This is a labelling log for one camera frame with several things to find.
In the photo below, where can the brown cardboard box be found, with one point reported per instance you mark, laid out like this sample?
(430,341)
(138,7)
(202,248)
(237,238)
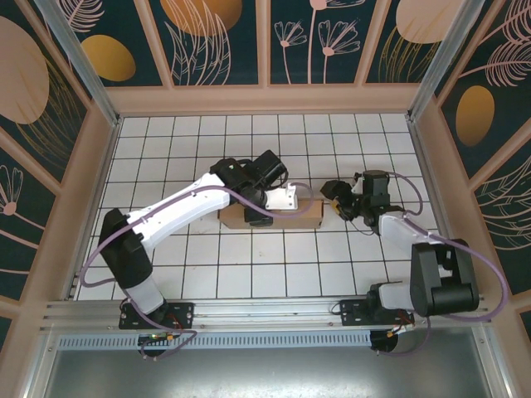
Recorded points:
(298,219)

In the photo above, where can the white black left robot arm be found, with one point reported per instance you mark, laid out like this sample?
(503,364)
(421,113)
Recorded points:
(178,207)

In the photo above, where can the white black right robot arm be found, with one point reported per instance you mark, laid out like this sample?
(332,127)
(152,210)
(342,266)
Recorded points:
(439,269)

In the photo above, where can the grey metal sheet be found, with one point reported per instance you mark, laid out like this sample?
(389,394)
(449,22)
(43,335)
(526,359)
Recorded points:
(265,373)

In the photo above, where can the small green circuit board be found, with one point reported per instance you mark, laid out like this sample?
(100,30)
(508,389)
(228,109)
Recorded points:
(155,336)

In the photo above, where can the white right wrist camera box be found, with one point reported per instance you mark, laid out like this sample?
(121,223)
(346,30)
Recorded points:
(357,185)

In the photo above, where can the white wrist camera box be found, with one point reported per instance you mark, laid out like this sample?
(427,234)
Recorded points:
(357,185)
(282,199)

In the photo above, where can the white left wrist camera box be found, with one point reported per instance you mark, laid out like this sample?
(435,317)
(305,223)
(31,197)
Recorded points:
(282,199)

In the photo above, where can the aluminium extrusion rail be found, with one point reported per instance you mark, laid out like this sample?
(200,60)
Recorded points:
(265,311)

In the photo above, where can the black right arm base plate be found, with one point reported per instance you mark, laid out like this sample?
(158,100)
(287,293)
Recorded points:
(352,313)

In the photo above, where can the wall panel with orange ellipse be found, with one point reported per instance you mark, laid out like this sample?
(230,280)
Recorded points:
(475,116)

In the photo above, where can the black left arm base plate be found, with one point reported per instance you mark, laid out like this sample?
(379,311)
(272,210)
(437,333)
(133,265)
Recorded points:
(184,311)

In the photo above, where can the wall panel with flower outlines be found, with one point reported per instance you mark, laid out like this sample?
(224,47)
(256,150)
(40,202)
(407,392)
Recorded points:
(315,62)

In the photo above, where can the aluminium frame post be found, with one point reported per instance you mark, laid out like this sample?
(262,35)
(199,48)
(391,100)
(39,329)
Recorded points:
(444,62)
(85,70)

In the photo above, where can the wall panel with leaf outline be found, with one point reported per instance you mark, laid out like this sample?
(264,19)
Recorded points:
(199,25)

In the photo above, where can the wall panel with pink circle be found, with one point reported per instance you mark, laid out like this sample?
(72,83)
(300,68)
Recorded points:
(415,20)

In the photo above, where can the wall panel with orange oval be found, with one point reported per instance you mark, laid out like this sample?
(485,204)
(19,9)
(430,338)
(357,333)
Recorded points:
(108,58)

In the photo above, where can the wall panel with small flower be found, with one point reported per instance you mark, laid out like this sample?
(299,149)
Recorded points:
(16,232)

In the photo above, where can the wall panel with pink oval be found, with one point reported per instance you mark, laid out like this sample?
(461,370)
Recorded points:
(25,83)

